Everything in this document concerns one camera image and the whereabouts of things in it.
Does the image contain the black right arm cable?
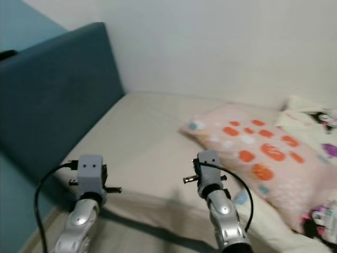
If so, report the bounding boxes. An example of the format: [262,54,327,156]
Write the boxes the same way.
[200,162,254,232]

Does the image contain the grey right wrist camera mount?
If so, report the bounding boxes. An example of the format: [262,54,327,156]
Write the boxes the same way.
[197,150,223,198]

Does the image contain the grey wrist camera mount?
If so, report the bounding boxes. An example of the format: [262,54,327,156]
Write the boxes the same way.
[78,155,104,197]
[197,150,223,198]

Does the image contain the small black object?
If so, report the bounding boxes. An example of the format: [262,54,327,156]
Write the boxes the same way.
[0,49,17,60]

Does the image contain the dark teal upholstered headboard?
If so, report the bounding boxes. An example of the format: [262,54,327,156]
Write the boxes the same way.
[0,22,126,182]

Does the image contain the beige mattress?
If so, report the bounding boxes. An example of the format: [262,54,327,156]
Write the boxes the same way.
[54,91,295,253]

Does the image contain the pink pillow with orange prints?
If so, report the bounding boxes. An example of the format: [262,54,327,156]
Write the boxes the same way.
[179,104,337,232]

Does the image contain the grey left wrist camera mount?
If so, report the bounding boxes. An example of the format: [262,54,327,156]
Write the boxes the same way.
[78,155,104,197]

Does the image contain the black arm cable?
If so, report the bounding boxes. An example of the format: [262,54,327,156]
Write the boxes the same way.
[34,162,80,253]
[200,162,254,232]

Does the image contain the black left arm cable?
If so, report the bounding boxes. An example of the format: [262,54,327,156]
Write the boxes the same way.
[34,162,80,253]

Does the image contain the cream cartoon print blanket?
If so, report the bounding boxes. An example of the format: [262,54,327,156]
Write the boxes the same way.
[234,95,337,253]

